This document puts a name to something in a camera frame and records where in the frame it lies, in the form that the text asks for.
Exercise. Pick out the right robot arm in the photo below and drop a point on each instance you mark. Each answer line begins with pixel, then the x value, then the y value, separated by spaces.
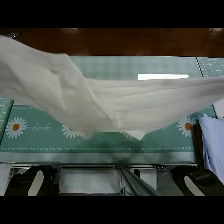
pixel 196 181

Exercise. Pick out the silver frame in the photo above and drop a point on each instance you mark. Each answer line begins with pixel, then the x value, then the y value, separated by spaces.
pixel 133 180

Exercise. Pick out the light blue garment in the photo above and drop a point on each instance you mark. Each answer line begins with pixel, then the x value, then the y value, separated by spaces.
pixel 213 143

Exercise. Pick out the white T-shirt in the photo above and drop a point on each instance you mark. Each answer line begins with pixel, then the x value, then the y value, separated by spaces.
pixel 100 100

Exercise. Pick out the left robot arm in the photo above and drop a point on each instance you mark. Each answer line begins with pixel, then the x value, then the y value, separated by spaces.
pixel 31 181

